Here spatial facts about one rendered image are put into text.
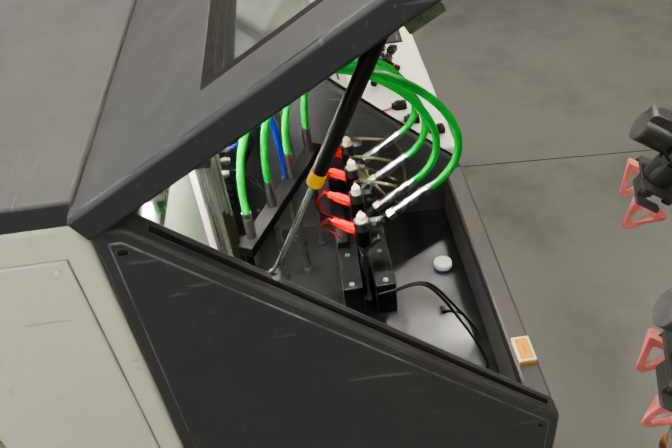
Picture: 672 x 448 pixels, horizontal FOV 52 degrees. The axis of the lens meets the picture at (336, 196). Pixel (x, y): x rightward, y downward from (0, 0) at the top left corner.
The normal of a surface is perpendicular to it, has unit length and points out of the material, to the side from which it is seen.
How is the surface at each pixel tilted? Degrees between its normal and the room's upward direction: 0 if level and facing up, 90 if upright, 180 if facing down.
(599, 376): 0
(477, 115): 0
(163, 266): 90
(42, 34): 0
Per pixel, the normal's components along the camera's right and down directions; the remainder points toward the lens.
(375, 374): 0.10, 0.63
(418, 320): -0.10, -0.76
